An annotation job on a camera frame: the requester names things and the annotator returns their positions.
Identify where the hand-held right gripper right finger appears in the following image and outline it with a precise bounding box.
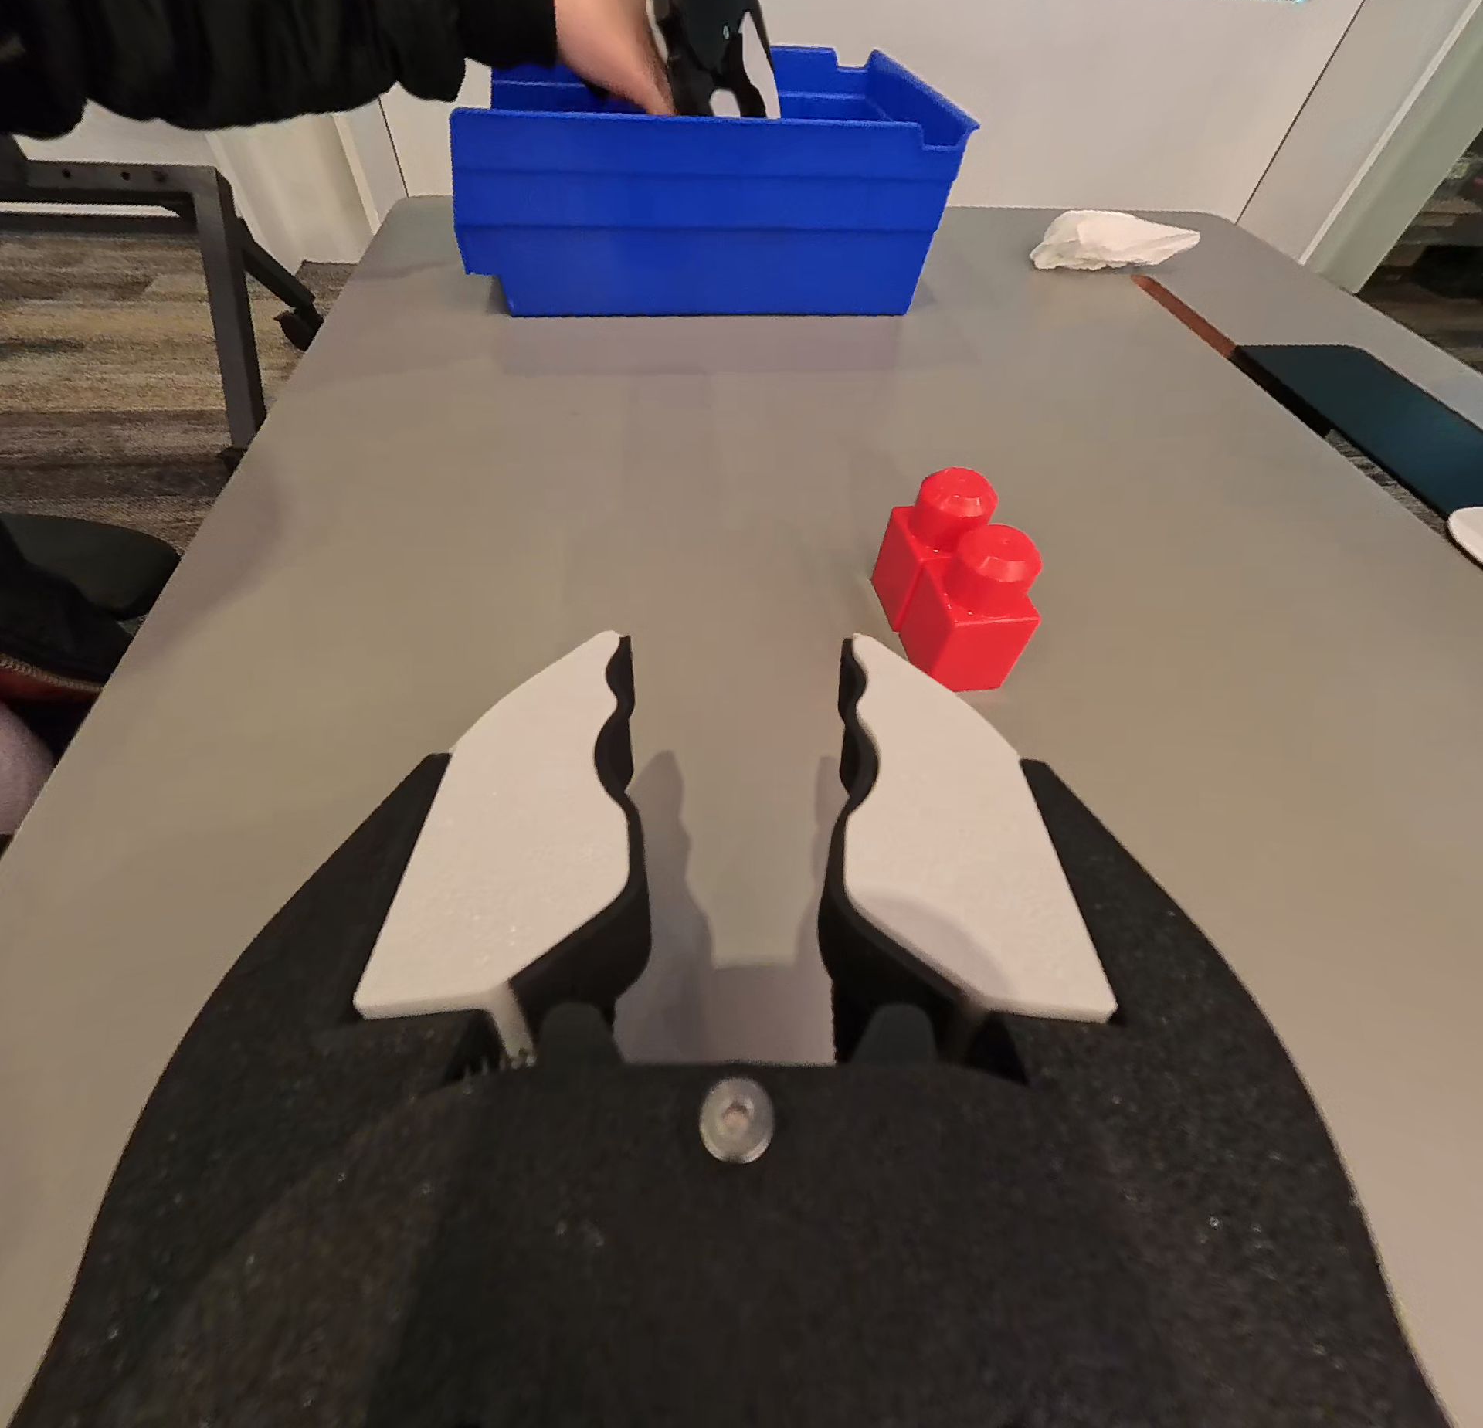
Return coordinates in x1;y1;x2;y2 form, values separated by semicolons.
825;634;1120;1027

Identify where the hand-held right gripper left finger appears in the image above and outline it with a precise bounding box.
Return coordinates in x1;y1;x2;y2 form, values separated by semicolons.
353;632;652;1025

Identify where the blue storage bin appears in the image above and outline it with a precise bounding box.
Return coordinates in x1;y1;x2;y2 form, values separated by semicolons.
447;43;980;321

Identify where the red mega block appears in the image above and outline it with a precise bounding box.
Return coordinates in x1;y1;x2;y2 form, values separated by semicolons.
871;467;1048;696

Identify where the person's left hand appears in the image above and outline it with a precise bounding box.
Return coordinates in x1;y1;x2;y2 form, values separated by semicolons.
546;0;686;122

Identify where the white cloth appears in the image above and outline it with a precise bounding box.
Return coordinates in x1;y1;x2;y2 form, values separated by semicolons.
1027;210;1205;275

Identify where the person's white garment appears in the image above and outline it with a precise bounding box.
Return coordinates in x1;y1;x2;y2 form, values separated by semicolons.
0;701;59;841

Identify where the dark tablet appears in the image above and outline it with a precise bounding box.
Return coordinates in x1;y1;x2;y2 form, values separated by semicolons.
1235;344;1483;517

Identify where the black metal table frame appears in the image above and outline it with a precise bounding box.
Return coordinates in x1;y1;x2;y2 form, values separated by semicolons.
0;140;326;460

